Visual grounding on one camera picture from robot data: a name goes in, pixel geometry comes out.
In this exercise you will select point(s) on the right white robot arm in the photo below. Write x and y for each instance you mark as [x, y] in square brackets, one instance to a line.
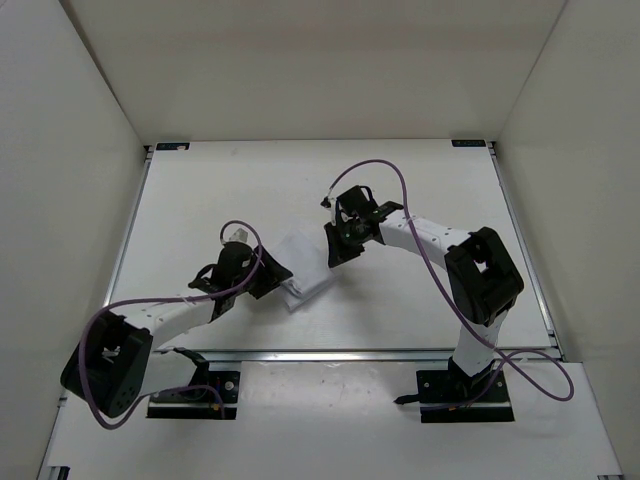
[484, 282]

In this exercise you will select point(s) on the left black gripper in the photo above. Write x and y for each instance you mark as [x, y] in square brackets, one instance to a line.
[272, 273]

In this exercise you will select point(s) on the aluminium rail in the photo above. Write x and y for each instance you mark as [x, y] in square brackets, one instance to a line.
[326, 356]

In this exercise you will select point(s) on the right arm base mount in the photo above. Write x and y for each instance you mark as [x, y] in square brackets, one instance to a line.
[441, 401]

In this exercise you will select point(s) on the right blue label sticker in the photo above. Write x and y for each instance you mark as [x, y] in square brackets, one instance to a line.
[468, 143]

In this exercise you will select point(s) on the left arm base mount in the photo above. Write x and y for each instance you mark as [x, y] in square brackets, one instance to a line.
[200, 404]

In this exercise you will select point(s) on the left blue label sticker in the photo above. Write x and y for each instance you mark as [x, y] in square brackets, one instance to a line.
[172, 146]

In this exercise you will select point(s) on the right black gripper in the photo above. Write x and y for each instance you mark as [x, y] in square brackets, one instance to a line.
[337, 254]

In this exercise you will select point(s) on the blue label sticker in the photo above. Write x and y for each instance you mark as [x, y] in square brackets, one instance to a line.
[468, 143]
[172, 146]

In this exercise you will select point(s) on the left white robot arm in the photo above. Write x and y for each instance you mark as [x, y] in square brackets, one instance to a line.
[112, 369]

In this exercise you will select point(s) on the white skirt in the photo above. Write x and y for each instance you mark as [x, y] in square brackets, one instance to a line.
[310, 272]

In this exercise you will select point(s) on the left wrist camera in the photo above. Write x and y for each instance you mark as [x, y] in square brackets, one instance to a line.
[239, 236]

